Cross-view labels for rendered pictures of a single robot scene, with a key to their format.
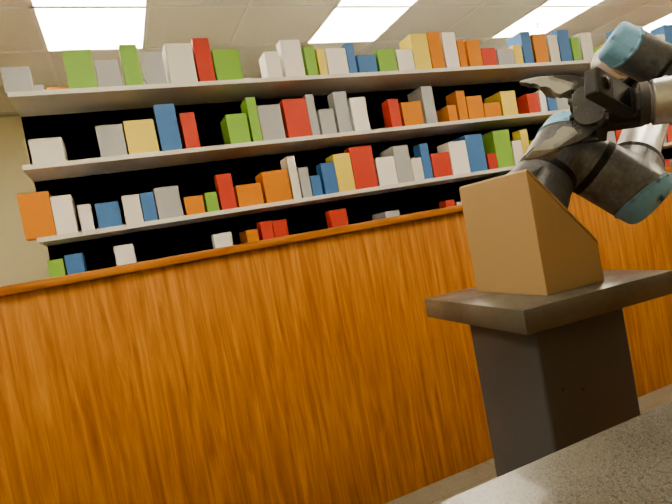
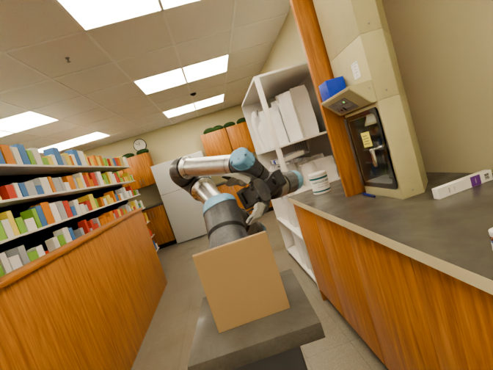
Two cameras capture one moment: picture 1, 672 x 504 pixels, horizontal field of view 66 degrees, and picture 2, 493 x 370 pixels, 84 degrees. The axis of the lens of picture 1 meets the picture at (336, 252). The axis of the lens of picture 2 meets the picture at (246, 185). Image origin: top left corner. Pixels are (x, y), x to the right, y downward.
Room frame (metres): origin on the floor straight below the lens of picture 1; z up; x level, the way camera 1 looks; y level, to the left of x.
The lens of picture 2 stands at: (0.68, 0.32, 1.35)
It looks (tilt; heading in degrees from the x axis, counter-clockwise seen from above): 5 degrees down; 287
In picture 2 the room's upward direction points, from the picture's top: 18 degrees counter-clockwise
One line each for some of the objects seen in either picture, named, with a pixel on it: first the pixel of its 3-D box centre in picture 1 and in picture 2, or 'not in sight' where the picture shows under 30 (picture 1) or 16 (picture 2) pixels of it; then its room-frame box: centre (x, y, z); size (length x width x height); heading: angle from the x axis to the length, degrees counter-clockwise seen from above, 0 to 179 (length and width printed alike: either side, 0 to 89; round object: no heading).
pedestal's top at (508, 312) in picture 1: (537, 295); (252, 313); (0.99, -0.37, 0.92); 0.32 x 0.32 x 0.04; 18
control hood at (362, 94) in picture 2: not in sight; (345, 102); (0.51, -1.20, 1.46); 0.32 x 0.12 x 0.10; 112
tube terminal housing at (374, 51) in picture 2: not in sight; (385, 117); (0.34, -1.26, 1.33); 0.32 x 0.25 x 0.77; 112
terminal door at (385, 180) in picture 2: not in sight; (368, 150); (0.47, -1.21, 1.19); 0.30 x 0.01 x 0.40; 112
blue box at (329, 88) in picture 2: not in sight; (332, 89); (0.55, -1.29, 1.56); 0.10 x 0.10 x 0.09; 22
